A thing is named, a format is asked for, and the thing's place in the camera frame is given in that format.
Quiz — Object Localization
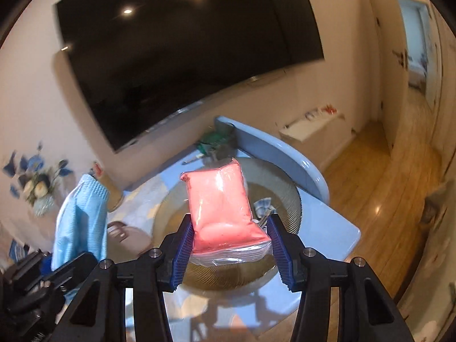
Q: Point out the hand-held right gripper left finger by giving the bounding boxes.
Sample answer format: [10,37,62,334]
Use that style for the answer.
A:
[53,215,195,342]

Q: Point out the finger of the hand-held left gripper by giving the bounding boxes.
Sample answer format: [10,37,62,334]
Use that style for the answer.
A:
[44,251,101,294]

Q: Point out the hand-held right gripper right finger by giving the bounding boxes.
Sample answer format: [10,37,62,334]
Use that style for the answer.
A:
[266,215,416,342]

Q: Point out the light blue knitted cloth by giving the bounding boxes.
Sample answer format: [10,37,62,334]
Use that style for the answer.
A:
[51,174,110,272]

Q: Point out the round ribbed glass plate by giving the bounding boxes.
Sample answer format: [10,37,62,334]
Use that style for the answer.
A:
[151,157,303,289]

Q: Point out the pink clay bag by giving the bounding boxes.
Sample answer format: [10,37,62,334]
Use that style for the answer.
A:
[180,157,272,267]

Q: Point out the small checked cloth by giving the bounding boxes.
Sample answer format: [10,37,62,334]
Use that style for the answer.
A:
[252,198,277,227]

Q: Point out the fan pattern tablecloth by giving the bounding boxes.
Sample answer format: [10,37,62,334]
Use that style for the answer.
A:
[105,153,360,330]

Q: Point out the white and blue flowers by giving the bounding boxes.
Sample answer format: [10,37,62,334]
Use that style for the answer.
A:
[3,142,72,218]

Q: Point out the green packet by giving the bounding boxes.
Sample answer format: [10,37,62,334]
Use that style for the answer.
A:
[195,131,234,157]

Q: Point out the black wall television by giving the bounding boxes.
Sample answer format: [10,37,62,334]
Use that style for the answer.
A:
[55,0,325,154]

